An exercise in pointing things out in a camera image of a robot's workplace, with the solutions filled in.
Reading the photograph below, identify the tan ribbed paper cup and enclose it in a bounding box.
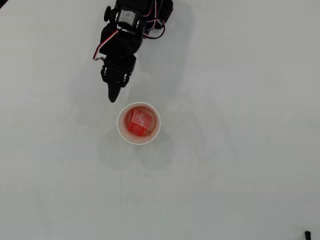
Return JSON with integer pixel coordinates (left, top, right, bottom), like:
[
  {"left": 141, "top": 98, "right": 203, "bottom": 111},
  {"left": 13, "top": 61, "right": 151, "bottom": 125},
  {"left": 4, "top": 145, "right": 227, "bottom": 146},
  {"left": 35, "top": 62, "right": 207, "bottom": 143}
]
[{"left": 117, "top": 101, "right": 161, "bottom": 145}]

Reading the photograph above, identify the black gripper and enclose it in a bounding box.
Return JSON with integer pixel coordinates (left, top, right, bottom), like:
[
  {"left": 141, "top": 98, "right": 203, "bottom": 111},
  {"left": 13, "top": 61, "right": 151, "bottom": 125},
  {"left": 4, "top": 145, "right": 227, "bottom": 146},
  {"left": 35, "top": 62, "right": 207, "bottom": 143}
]
[{"left": 98, "top": 23, "right": 145, "bottom": 104}]

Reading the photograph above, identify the red white servo cable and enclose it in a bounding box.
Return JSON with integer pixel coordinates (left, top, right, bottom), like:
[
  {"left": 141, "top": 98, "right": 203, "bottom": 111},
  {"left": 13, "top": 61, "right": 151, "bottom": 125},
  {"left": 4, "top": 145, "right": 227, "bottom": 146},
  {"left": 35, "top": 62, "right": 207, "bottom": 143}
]
[
  {"left": 143, "top": 18, "right": 167, "bottom": 40},
  {"left": 92, "top": 27, "right": 120, "bottom": 62}
]

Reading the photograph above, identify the red cube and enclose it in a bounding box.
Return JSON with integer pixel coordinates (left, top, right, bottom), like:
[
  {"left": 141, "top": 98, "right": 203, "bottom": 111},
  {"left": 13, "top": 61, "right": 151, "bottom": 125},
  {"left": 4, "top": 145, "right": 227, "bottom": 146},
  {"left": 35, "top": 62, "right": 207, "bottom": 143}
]
[{"left": 126, "top": 107, "right": 153, "bottom": 137}]

